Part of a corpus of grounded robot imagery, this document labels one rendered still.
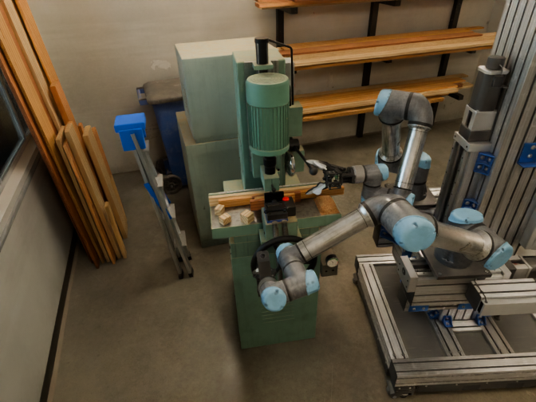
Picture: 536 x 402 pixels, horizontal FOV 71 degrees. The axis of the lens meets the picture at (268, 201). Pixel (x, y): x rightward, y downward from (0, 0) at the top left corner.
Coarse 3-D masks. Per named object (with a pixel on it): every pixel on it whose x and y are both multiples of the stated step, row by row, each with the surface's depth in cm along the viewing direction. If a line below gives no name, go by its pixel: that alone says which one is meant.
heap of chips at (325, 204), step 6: (318, 198) 179; (324, 198) 177; (330, 198) 178; (318, 204) 176; (324, 204) 174; (330, 204) 174; (318, 210) 175; (324, 210) 172; (330, 210) 172; (336, 210) 173
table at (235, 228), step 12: (300, 204) 180; (312, 204) 179; (336, 204) 179; (216, 216) 173; (300, 216) 172; (312, 216) 171; (324, 216) 172; (336, 216) 173; (216, 228) 166; (228, 228) 167; (240, 228) 168; (252, 228) 169; (300, 228) 174; (264, 240) 163
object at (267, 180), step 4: (260, 168) 181; (264, 168) 177; (260, 172) 183; (264, 172) 174; (276, 172) 174; (264, 176) 171; (268, 176) 171; (272, 176) 171; (276, 176) 171; (264, 180) 170; (268, 180) 170; (272, 180) 170; (276, 180) 171; (264, 184) 171; (268, 184) 171; (276, 184) 172; (264, 188) 173; (268, 188) 172; (276, 188) 173
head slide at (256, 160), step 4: (252, 156) 177; (256, 156) 177; (260, 156) 178; (276, 156) 179; (280, 156) 179; (252, 160) 179; (256, 160) 179; (260, 160) 179; (280, 160) 181; (252, 164) 182; (256, 164) 180; (260, 164) 180; (276, 164) 182; (280, 164) 182; (252, 168) 184; (256, 168) 181; (276, 168) 183; (280, 168) 183; (252, 172) 187; (256, 172) 182; (280, 172) 184; (256, 176) 184; (260, 176) 184
